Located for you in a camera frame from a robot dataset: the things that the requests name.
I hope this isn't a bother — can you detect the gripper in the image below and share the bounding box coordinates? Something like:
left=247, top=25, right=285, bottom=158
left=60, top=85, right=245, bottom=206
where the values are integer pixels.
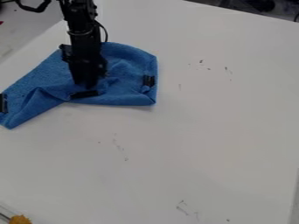
left=58, top=31, right=110, bottom=88

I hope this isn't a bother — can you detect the blue cloth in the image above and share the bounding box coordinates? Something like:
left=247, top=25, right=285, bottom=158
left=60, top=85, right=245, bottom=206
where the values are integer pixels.
left=0, top=41, right=159, bottom=130

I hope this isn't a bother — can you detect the yellow toy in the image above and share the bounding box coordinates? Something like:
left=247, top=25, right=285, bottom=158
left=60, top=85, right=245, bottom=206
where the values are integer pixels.
left=8, top=214, right=33, bottom=224

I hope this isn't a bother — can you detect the black cable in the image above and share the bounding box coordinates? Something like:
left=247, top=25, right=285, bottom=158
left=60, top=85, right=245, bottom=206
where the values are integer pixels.
left=14, top=0, right=53, bottom=13

